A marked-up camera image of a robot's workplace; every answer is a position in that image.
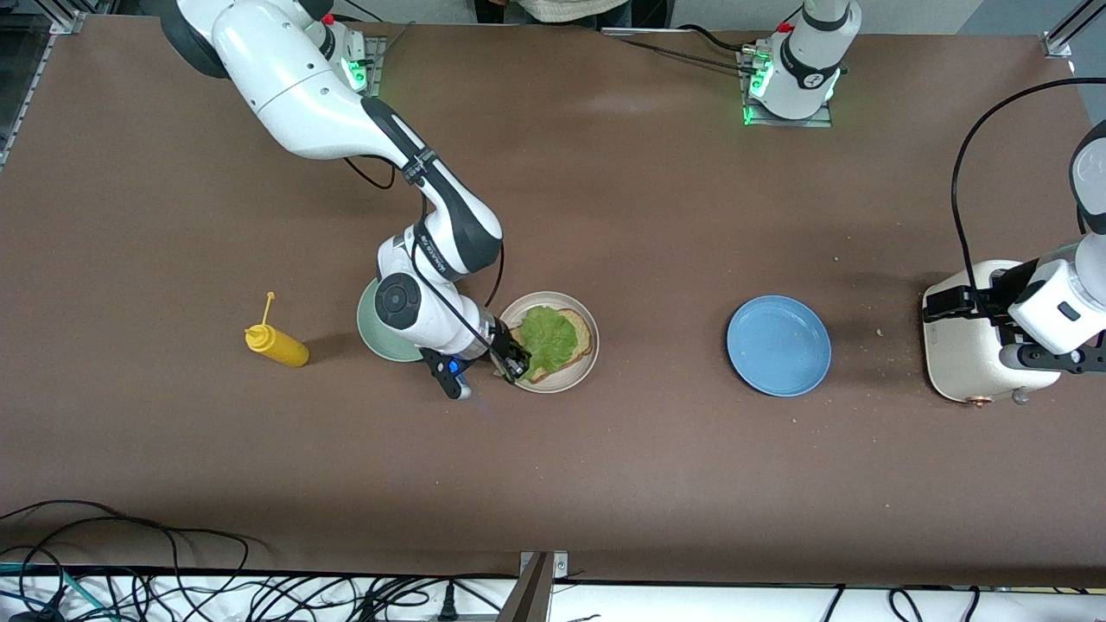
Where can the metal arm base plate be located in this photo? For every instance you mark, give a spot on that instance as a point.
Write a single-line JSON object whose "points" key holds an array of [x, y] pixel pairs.
{"points": [[378, 60], [786, 123]]}

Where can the blue plate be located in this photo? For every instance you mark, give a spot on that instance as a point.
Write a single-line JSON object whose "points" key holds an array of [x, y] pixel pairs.
{"points": [[778, 345]]}

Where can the beige plate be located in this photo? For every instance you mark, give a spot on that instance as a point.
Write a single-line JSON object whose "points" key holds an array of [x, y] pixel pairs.
{"points": [[562, 383]]}

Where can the black power plug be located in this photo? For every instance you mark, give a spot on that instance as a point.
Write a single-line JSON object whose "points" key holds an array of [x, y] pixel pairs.
{"points": [[447, 605]]}

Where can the white toaster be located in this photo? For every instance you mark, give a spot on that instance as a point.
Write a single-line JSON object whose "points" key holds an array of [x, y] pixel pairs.
{"points": [[959, 367]]}

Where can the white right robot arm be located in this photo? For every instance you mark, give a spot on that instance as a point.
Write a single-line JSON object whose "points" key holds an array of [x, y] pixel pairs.
{"points": [[285, 78]]}

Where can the mint green plate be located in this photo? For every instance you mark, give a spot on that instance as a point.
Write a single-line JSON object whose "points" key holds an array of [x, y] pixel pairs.
{"points": [[370, 333]]}

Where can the brown toast bread slice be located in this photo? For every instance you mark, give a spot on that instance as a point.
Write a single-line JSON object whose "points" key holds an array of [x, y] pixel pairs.
{"points": [[584, 333]]}

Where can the aluminium frame profile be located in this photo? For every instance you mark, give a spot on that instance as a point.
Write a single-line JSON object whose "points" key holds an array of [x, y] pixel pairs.
{"points": [[1071, 26]]}

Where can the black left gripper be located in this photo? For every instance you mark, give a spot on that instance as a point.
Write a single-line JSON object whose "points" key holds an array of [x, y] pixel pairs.
{"points": [[991, 292]]}

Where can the flat grey metal bar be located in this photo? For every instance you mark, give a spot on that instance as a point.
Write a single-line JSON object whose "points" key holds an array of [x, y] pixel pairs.
{"points": [[639, 32]]}

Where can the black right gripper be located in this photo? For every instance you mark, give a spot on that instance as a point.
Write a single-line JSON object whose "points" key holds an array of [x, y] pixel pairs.
{"points": [[507, 347]]}

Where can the grey metal table bracket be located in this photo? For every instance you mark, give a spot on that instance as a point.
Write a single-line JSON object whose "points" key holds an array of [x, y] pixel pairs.
{"points": [[531, 596]]}

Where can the yellow mustard squeeze bottle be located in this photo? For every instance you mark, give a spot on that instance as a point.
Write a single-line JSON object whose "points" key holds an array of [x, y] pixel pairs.
{"points": [[281, 345]]}

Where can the green lettuce leaf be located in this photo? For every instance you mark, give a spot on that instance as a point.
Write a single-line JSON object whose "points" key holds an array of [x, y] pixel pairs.
{"points": [[549, 337]]}

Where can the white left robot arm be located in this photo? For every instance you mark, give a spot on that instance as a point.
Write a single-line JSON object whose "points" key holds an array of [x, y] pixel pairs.
{"points": [[808, 52]]}

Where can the person standing behind table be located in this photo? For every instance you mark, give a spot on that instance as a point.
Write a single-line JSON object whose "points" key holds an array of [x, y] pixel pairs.
{"points": [[570, 10]]}

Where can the perforated metal frame rail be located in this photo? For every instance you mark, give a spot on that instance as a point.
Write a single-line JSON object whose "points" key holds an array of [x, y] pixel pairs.
{"points": [[67, 23]]}

